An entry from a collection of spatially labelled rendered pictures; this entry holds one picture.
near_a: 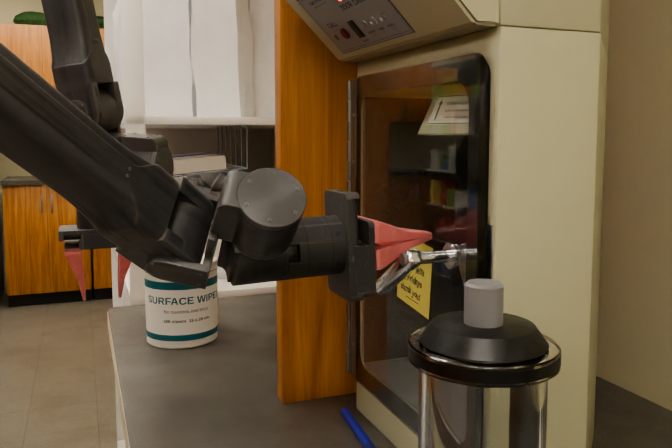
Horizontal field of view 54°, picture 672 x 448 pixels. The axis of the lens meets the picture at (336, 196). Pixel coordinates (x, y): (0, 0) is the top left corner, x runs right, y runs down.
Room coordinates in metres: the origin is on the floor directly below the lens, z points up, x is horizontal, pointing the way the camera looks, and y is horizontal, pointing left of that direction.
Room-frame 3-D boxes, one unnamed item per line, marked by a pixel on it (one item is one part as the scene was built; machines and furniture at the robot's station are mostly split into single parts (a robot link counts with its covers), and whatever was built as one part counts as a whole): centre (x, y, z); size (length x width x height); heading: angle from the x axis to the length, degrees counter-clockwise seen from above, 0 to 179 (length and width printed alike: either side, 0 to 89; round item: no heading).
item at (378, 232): (0.65, -0.05, 1.20); 0.09 x 0.07 x 0.07; 109
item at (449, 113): (0.73, -0.08, 1.19); 0.30 x 0.01 x 0.40; 20
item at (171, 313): (1.20, 0.28, 1.02); 0.13 x 0.13 x 0.15
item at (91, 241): (0.90, 0.31, 1.14); 0.07 x 0.07 x 0.09; 21
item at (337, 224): (0.63, 0.02, 1.21); 0.07 x 0.07 x 0.10; 19
